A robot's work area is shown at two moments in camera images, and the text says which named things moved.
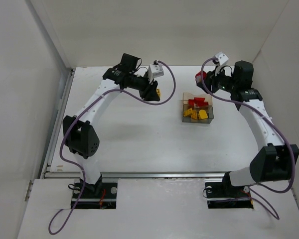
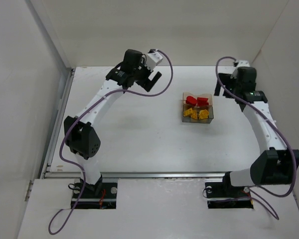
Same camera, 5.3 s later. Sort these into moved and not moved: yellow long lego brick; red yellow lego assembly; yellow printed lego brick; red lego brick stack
Moved: red yellow lego assembly
Not moved: red lego brick stack; yellow long lego brick; yellow printed lego brick
